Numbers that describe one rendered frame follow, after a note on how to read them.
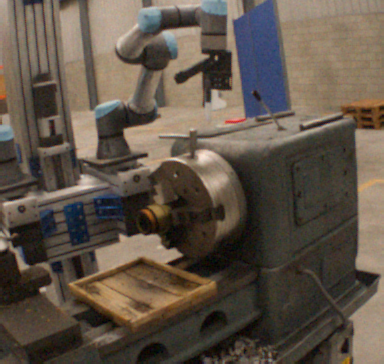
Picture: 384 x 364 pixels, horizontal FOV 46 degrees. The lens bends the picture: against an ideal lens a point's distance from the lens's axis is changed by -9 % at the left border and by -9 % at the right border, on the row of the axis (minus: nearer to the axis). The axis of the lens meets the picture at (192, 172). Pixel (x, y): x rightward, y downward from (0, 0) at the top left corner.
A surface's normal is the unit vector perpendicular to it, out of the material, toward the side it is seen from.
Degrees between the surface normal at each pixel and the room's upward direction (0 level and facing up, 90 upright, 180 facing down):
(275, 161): 89
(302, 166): 90
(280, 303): 90
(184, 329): 88
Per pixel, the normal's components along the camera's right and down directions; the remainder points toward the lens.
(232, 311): 0.65, 0.05
